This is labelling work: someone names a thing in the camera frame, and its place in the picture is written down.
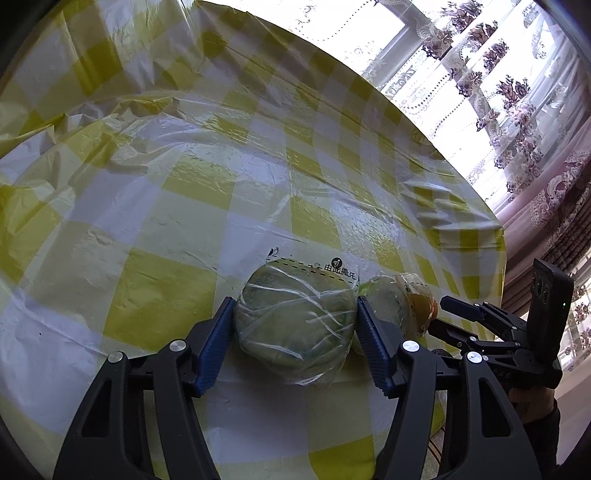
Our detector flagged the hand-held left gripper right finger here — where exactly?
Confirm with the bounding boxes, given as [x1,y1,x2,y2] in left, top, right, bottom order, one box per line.
[355,295,541,480]

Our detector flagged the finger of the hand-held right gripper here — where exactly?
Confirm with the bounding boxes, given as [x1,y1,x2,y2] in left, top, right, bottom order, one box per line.
[438,295,529,333]
[429,318,499,356]

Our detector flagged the small plastic-wrapped green fruit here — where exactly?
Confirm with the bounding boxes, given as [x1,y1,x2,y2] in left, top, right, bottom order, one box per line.
[358,274,407,356]

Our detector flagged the large plastic-wrapped green fruit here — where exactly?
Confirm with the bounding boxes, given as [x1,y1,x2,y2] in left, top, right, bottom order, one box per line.
[233,256,361,386]

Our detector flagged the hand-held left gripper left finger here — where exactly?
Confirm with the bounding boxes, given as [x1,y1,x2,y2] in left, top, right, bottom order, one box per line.
[53,295,236,480]

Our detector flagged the plastic-wrapped yellowish fruit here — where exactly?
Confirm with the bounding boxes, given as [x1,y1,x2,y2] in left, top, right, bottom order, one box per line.
[399,272,438,337]

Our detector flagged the yellow checkered plastic tablecloth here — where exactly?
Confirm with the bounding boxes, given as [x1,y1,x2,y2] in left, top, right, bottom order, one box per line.
[0,0,506,480]

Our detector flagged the person's right forearm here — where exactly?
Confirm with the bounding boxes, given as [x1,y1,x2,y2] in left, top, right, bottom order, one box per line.
[522,401,561,480]

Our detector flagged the pink patterned curtain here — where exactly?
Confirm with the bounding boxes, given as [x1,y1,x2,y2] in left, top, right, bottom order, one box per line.
[494,124,591,324]

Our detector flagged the person's right hand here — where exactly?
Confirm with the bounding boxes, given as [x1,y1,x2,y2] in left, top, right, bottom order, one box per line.
[508,385,559,423]

